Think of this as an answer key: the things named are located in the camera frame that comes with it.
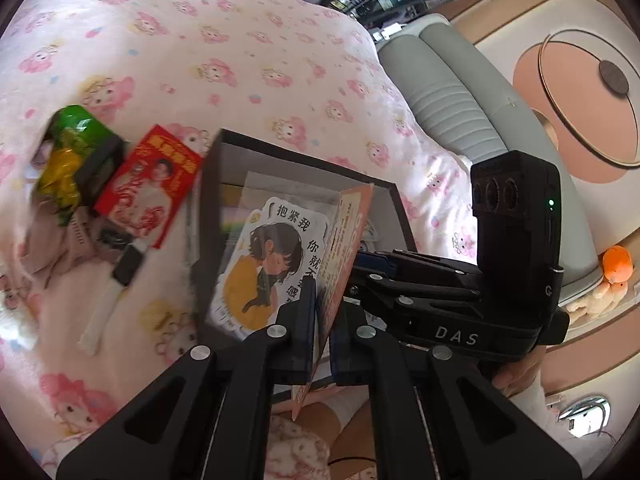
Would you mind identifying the black cardboard box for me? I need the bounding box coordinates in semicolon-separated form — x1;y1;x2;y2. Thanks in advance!
192;129;420;361

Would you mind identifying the orange booklet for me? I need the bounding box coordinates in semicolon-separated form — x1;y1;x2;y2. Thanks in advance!
290;182;376;420

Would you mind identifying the round ring lamp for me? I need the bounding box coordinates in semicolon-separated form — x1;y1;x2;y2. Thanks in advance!
539;30;640;167

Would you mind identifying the cartoon girl card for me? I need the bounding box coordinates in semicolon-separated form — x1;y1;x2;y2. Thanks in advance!
207;196;341;336

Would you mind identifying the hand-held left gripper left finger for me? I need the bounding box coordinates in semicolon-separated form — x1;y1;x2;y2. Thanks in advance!
56;277;321;480

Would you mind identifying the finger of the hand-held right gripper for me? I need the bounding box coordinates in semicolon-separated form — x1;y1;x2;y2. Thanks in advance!
347;269;483;333
356;249;481;281

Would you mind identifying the red portrait card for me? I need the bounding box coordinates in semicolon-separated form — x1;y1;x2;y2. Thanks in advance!
94;124;205;250

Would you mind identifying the beige cloth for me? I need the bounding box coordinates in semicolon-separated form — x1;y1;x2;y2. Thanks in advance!
25;200;121;281

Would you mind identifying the white card with blue print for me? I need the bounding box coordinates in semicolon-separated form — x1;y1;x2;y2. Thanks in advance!
357;220;386;256

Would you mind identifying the white strap with black buckle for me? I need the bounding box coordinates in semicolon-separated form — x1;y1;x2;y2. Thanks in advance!
77;240;147;356

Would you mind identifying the pink printed bedsheet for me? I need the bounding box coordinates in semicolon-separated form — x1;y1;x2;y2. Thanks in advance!
0;0;476;480

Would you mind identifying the green corn snack packet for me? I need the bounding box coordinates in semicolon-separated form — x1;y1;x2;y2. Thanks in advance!
37;105;126;226

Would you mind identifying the orange plush toy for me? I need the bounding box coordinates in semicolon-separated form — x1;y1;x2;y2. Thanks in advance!
565;245;633;322

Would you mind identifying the small black case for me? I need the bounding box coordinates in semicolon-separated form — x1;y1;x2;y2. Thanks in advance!
75;135;127;207

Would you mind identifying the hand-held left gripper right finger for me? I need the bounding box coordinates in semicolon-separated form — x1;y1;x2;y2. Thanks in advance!
330;304;583;480

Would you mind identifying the shiny metal fixture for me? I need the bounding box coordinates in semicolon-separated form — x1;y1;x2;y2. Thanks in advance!
556;394;612;437

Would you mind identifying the person's right forearm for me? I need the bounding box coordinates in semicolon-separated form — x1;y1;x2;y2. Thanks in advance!
510;375;566;436

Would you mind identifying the grey padded headboard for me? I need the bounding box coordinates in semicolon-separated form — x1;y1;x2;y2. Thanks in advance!
375;12;601;306

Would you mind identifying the person's right hand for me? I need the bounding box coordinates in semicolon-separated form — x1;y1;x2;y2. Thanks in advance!
492;347;546;398

